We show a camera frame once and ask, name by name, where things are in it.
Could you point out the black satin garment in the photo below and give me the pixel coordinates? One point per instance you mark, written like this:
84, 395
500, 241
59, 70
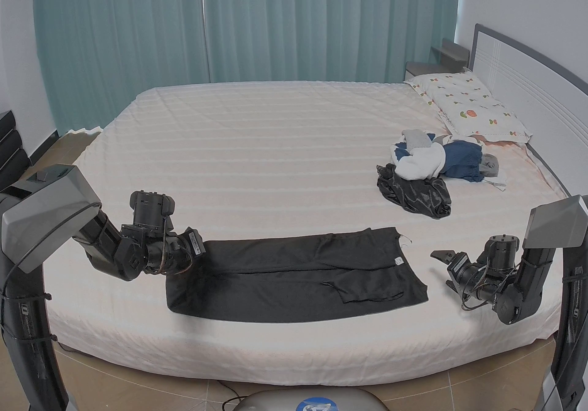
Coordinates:
413, 195

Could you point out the pile of clothes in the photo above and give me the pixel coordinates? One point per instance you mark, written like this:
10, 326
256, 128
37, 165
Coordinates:
422, 165

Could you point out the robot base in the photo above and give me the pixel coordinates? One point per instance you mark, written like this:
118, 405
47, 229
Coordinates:
275, 402

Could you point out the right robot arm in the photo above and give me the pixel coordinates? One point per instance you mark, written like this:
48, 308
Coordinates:
556, 221

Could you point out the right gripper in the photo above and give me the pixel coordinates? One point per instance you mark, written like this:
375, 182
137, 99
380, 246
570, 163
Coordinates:
466, 280

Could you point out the blue-green curtain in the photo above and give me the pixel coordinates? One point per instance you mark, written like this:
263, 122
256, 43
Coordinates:
330, 9
124, 32

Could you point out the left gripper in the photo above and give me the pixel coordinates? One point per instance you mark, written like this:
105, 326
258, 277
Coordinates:
186, 250

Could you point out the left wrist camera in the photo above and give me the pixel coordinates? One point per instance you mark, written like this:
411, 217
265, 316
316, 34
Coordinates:
168, 208

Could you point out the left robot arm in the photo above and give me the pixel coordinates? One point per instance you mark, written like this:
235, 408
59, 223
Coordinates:
41, 216

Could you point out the black T-shirt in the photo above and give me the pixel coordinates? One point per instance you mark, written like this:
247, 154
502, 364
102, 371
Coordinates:
275, 289

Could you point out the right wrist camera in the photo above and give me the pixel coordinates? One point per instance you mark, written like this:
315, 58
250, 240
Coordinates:
483, 260

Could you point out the white printed pillow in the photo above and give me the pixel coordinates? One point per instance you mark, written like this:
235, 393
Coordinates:
473, 106

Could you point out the bed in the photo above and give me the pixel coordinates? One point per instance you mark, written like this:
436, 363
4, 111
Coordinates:
275, 147

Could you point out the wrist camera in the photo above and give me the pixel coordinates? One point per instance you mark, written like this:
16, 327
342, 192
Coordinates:
168, 208
483, 260

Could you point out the grey bedside table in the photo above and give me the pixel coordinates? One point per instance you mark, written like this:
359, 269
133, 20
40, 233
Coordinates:
452, 53

